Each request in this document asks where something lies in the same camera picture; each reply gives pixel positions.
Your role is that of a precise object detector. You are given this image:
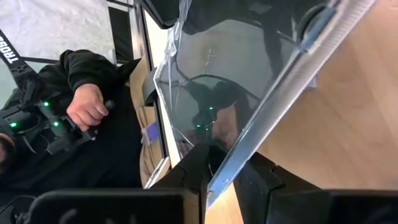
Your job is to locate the purple sticker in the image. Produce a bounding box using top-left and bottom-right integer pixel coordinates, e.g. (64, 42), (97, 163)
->
(146, 122), (160, 143)

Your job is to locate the person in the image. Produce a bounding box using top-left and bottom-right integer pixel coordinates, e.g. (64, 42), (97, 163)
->
(0, 49), (146, 200)

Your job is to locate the clear jewel case black tray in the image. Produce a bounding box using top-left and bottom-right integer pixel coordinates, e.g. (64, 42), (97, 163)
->
(154, 0), (377, 210)

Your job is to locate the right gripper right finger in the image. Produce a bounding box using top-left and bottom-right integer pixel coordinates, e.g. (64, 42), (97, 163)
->
(233, 151), (331, 224)

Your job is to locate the person's hand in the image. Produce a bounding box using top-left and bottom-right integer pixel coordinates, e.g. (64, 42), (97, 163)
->
(66, 83), (109, 132)

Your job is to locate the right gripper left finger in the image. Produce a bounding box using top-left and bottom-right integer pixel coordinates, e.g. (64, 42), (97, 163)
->
(151, 143), (212, 224)

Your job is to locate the black aluminium table frame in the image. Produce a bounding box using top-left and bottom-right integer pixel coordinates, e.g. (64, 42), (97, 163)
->
(105, 0), (137, 65)

